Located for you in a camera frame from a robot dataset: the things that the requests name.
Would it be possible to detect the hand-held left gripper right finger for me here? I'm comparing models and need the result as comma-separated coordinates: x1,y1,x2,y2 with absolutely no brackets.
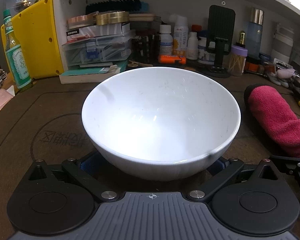
187,156,279,202

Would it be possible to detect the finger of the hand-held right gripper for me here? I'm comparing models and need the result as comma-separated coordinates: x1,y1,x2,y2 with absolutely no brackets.
269,155,300,198

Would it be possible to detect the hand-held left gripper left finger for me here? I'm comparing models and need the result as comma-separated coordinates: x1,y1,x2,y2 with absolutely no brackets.
27,152,118,202

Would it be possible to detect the pink terry cloth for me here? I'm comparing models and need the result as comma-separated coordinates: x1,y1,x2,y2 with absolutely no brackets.
244,84,300,159

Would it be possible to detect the white ceramic bowl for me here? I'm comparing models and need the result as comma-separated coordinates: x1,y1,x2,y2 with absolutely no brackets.
81,67,241,182

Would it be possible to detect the brown desk mat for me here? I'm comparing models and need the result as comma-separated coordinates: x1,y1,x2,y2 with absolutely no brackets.
0,65,300,240

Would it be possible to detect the teal book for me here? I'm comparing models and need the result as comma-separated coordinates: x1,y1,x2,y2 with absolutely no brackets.
59,64,128,84

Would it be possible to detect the orange jar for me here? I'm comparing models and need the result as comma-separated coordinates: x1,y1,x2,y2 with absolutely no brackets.
245,57,262,73

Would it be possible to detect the purple-lidded toothpick jar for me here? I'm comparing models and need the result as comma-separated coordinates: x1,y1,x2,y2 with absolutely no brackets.
227,45,248,77

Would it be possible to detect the pink box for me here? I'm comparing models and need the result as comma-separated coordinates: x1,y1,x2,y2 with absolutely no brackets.
0,85,15,117

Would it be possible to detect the gold hair clip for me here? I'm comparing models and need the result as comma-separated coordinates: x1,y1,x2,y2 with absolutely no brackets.
128,60,153,67

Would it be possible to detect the clear plastic storage box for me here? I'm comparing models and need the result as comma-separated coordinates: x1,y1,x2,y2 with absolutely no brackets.
62,30,135,67

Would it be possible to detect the orange plastic tool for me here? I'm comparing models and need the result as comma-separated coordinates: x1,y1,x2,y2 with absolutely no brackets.
158,54,187,65

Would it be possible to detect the small white red-capped bottle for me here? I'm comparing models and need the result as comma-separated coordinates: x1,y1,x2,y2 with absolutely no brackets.
186,25,203,60

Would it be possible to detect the green glass bottle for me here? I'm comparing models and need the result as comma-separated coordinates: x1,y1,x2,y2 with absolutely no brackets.
2,9,33,90

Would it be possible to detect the white ribbed cup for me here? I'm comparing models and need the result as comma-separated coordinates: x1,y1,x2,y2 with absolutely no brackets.
271,22,294,64

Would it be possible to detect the small gold-capped perfume bottle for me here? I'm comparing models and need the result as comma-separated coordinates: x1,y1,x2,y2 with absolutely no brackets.
236,31,248,49

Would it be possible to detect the row of dark vials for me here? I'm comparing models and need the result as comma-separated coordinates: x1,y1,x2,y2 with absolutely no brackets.
132,35,160,64

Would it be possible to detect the blue glass bottle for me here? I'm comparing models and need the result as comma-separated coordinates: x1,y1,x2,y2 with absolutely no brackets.
247,7,265,60

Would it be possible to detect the yellow plastic case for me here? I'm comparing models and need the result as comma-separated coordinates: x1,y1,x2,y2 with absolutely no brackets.
0,0,64,79

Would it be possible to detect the white spray can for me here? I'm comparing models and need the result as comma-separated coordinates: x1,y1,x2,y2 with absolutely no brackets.
172,15,189,57

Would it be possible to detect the white bottle with blue label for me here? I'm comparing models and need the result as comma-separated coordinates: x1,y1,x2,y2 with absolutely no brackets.
159,24,173,55

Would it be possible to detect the white striped cardboard box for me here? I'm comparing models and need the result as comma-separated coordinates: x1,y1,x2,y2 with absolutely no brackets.
64,24,130,42

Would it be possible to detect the black phone stand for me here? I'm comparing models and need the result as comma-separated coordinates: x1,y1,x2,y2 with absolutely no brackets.
202,5,235,77

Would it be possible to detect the copper tape roll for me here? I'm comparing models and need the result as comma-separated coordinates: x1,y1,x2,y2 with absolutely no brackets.
67,15,97,29

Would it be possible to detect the gold tape roll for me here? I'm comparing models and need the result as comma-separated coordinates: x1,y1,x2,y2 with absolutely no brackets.
95,11,130,25

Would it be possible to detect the black bristle brush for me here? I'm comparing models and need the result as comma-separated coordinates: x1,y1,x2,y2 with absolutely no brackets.
85,0,149,14

